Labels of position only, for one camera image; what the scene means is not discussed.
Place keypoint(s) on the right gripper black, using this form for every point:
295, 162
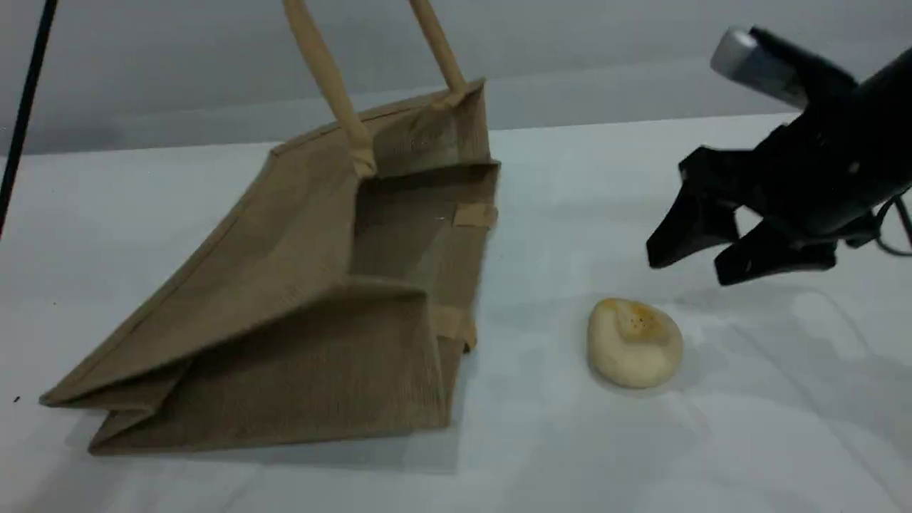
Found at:
812, 171

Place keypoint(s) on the pale egg yolk pastry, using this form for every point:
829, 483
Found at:
634, 356

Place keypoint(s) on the brown jute tote bag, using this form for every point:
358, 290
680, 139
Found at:
285, 249

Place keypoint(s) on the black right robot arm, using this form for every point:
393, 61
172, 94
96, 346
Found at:
890, 100

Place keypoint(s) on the thin black slanted pole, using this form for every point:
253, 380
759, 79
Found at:
30, 92

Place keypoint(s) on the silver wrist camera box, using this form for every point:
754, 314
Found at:
748, 60

